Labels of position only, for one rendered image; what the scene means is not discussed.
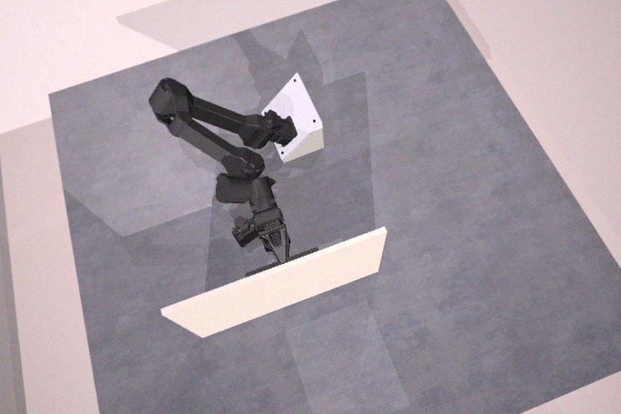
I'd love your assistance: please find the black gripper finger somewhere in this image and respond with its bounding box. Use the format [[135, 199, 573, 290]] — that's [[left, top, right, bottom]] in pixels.
[[264, 237, 290, 261], [258, 224, 286, 264]]

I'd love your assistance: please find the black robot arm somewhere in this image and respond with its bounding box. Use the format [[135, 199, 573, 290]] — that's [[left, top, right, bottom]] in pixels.
[[148, 77, 297, 247]]

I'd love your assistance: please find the black rectangular picture frame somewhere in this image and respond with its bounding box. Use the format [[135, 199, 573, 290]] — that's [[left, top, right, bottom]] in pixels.
[[245, 247, 319, 277]]

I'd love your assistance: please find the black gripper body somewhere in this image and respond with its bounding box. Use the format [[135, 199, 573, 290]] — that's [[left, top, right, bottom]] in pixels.
[[251, 197, 285, 232]]

